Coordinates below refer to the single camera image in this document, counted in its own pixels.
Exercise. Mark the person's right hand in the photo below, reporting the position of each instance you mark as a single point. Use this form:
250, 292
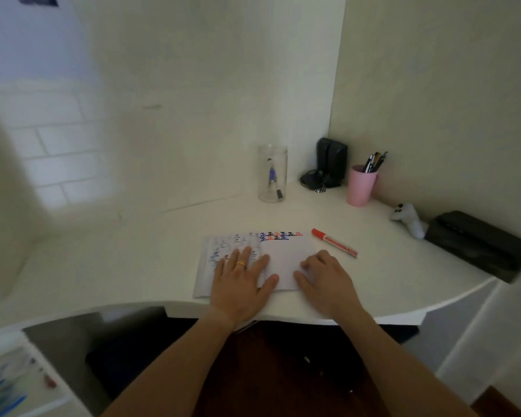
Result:
330, 290

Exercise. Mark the person's left hand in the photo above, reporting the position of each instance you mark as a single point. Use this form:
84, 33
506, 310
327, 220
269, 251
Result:
236, 295

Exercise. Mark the person's left little finger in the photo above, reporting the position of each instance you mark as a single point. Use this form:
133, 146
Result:
219, 268

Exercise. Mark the person's left middle finger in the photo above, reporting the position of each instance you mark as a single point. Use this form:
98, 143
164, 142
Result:
244, 258

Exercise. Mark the person's right thumb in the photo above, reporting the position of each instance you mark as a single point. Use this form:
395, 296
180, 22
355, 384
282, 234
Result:
302, 281

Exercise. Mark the person's left thumb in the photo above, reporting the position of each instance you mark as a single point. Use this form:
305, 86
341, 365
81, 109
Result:
269, 283

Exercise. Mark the white notebook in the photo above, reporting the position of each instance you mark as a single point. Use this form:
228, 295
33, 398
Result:
286, 260

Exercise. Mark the person's right forearm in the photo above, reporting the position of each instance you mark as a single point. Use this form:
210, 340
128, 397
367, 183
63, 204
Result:
399, 369

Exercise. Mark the person's left forearm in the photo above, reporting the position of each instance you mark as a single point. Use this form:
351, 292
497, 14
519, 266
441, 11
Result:
169, 373

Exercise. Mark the red marker pen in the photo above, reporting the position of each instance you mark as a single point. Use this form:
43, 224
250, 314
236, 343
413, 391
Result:
333, 243

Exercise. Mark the clear glass jar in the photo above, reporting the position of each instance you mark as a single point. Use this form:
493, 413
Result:
272, 186

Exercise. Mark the blue marker pen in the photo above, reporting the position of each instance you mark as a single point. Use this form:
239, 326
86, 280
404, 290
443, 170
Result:
274, 180

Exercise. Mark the pink plastic cup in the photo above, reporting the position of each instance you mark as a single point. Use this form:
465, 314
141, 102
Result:
361, 188

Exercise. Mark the black speaker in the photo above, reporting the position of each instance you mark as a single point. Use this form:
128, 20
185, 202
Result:
332, 160

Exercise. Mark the white game controller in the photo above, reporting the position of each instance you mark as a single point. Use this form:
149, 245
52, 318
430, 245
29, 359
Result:
410, 219

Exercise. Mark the dark blue chair seat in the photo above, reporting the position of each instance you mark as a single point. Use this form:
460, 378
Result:
130, 360

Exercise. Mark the black and yellow pen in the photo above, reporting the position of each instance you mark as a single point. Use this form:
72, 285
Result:
375, 162

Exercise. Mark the black pouch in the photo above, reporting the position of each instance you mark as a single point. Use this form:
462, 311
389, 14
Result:
477, 243

